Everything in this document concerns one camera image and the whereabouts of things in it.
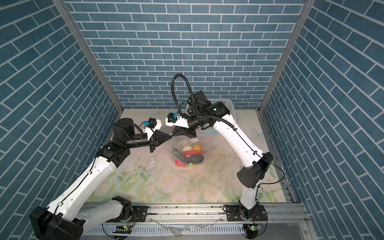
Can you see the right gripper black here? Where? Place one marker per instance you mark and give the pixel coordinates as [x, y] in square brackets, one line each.
[183, 131]

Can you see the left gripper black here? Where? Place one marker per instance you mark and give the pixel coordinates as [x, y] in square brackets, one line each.
[158, 136]

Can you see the cream toy food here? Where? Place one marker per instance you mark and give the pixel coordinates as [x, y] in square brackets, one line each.
[187, 148]

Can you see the clear zip top bag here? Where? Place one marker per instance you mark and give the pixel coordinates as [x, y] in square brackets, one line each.
[206, 139]

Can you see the red toy chili pepper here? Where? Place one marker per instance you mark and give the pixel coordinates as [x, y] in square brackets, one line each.
[193, 152]

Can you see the yellow toy fruit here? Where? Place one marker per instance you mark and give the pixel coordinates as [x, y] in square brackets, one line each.
[198, 147]

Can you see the black toy eggplant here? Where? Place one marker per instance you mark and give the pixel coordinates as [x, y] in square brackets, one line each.
[179, 156]

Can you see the pink toy fruit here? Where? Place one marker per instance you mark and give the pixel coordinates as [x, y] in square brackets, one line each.
[179, 163]

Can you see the black toy avocado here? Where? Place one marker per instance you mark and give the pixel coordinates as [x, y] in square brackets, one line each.
[196, 159]

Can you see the white plastic mesh basket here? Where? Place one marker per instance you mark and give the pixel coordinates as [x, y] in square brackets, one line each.
[225, 105]

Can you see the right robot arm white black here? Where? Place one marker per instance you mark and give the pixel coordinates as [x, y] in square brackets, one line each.
[204, 114]

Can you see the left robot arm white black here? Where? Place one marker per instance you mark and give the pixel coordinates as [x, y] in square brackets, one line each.
[62, 218]

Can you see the left circuit board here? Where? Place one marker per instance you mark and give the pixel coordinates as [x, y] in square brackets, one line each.
[125, 229]

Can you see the circuit board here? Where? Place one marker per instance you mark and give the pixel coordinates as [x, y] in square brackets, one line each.
[252, 228]
[125, 229]

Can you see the right circuit board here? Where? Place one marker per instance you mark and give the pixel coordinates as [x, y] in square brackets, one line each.
[252, 228]

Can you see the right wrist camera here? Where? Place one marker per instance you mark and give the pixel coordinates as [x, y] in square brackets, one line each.
[173, 119]

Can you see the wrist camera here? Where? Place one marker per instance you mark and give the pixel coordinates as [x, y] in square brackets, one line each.
[173, 119]
[151, 125]

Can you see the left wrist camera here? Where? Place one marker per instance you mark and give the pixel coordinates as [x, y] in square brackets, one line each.
[151, 125]

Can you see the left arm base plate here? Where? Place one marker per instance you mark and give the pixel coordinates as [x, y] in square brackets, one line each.
[138, 214]

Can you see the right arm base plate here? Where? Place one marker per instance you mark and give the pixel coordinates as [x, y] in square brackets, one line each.
[236, 213]

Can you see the aluminium front rail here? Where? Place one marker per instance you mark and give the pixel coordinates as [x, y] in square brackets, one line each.
[182, 213]

